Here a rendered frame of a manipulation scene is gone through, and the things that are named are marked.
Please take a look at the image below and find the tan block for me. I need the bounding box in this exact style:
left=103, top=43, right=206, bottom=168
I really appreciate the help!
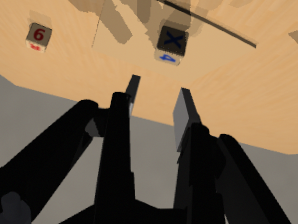
left=153, top=25, right=189, bottom=66
left=26, top=23, right=52, bottom=53

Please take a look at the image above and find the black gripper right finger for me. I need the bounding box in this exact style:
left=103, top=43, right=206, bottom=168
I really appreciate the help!
left=173, top=87, right=291, bottom=224

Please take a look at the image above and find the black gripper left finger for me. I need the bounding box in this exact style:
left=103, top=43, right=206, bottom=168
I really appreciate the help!
left=0, top=74, right=141, bottom=224

